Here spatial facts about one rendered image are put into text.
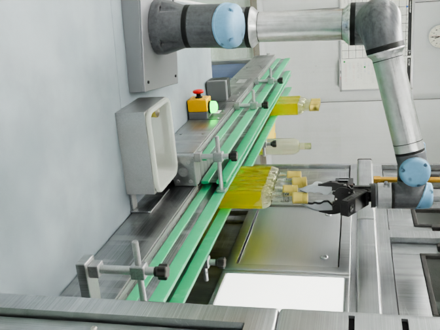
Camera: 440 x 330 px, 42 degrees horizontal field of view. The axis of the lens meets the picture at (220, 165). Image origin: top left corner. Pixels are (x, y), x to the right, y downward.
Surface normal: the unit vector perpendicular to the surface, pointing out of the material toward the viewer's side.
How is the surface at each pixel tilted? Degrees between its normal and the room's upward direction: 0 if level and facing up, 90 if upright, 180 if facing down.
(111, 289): 90
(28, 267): 0
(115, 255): 90
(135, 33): 90
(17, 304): 90
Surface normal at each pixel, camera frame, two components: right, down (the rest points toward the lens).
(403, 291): -0.08, -0.94
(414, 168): -0.26, 0.19
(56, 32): 0.97, 0.00
